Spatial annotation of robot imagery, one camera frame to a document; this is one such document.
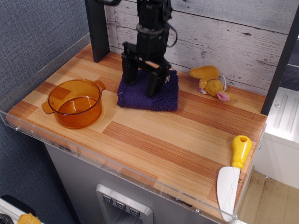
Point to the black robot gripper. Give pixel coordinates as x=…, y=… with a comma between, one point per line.
x=147, y=54

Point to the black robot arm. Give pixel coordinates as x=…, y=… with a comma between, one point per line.
x=154, y=15

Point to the brown plush toy animal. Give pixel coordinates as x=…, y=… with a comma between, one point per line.
x=210, y=84

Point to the orange transparent plastic pot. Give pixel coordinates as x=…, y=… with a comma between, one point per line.
x=76, y=103

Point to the grey cabinet with dispenser panel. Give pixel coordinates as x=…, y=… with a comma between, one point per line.
x=99, y=196

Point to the clear acrylic table guard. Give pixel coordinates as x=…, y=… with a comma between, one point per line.
x=168, y=161

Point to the white appliance at right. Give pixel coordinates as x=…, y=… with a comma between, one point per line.
x=277, y=156

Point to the yellow black object bottom left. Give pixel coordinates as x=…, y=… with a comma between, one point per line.
x=13, y=211

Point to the black left vertical post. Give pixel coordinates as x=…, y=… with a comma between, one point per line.
x=98, y=29

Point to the black vertical post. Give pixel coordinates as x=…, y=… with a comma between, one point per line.
x=282, y=64
x=98, y=29

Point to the yellow handled white toy knife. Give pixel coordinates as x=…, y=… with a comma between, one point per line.
x=228, y=177

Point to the black right vertical post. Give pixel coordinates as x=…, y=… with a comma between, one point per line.
x=282, y=64

